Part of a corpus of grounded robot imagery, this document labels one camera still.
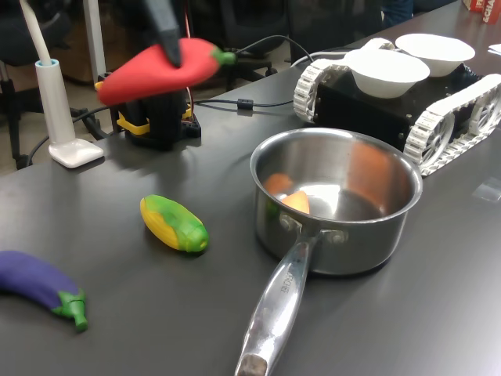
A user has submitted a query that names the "red toy chilli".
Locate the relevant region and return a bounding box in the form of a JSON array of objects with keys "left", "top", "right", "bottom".
[{"left": 96, "top": 37, "right": 237, "bottom": 107}]

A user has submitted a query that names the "white upright bar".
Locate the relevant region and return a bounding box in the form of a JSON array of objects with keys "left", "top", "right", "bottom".
[{"left": 81, "top": 0, "right": 106, "bottom": 84}]

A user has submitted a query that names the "black clamp with yellow grips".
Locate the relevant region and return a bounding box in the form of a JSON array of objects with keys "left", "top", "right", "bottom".
[{"left": 95, "top": 72, "right": 153, "bottom": 137}]

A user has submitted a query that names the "yellow green toy corn cob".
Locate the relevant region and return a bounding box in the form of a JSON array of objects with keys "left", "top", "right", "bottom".
[{"left": 139, "top": 194, "right": 211, "bottom": 254}]

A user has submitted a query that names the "black vehicle with white tracks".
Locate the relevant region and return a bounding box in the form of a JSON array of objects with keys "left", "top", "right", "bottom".
[{"left": 293, "top": 37, "right": 501, "bottom": 177}]

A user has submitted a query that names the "orange toy carrot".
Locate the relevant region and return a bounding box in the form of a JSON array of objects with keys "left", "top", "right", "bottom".
[{"left": 280, "top": 190, "right": 311, "bottom": 215}]

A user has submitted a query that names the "white bowl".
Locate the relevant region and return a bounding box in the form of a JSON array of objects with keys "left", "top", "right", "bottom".
[
  {"left": 395, "top": 33, "right": 477, "bottom": 78},
  {"left": 343, "top": 49, "right": 431, "bottom": 99}
]

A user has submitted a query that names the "purple toy aubergine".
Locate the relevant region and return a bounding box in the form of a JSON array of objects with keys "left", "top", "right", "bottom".
[{"left": 0, "top": 250, "right": 89, "bottom": 334}]

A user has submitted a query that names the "red printed box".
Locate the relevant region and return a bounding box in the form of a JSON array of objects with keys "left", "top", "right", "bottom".
[{"left": 463, "top": 0, "right": 501, "bottom": 26}]

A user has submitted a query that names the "clear tape patch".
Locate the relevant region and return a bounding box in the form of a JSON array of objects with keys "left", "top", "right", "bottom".
[{"left": 471, "top": 178, "right": 501, "bottom": 203}]

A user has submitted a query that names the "long black cable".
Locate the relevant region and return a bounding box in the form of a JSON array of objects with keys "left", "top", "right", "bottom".
[{"left": 193, "top": 34, "right": 316, "bottom": 114}]

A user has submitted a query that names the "white post with flat foot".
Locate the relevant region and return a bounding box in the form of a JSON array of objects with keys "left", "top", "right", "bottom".
[{"left": 19, "top": 0, "right": 106, "bottom": 169}]

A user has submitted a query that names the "thin white cable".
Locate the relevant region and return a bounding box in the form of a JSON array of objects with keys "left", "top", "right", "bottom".
[{"left": 305, "top": 49, "right": 348, "bottom": 66}]

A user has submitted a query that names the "steel pan with long handle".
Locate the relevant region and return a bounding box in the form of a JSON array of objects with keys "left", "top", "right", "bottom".
[{"left": 234, "top": 127, "right": 424, "bottom": 376}]

